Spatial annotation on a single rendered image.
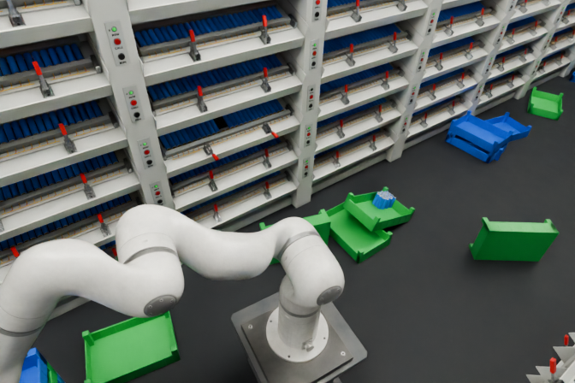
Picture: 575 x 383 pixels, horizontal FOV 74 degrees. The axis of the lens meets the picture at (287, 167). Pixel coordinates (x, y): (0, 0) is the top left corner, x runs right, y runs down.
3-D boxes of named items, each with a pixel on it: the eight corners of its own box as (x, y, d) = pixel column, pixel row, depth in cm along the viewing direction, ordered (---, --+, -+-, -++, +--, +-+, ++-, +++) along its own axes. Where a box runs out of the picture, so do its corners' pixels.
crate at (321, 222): (327, 250, 180) (320, 238, 185) (330, 220, 167) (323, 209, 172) (264, 266, 172) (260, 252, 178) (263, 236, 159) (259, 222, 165)
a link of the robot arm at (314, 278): (310, 273, 112) (317, 216, 97) (343, 328, 100) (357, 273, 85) (271, 287, 108) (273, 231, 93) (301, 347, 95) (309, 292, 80)
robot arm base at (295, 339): (340, 344, 115) (348, 311, 103) (283, 374, 108) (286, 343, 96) (308, 294, 128) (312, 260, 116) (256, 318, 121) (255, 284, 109)
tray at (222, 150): (298, 129, 170) (304, 116, 163) (166, 179, 143) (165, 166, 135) (275, 97, 177) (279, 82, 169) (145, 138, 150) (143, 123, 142)
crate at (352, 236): (389, 244, 183) (393, 233, 178) (358, 264, 174) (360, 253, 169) (347, 207, 202) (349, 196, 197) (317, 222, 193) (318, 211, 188)
